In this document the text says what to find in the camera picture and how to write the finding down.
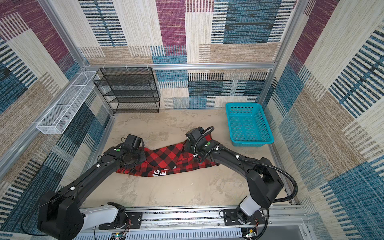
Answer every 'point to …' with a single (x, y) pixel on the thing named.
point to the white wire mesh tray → (65, 107)
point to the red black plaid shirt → (161, 159)
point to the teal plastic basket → (248, 125)
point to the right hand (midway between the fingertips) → (187, 148)
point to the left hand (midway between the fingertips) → (143, 156)
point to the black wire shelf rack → (129, 88)
